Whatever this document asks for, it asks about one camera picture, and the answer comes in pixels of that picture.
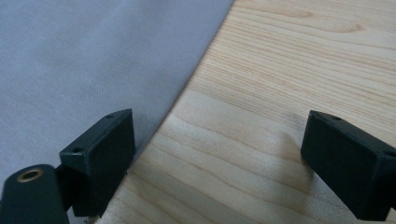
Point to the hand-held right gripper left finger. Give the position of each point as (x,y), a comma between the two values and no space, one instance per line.
(102,158)

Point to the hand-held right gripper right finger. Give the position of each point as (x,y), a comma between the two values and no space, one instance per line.
(351,161)

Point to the grey pants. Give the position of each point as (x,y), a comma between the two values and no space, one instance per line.
(77,62)

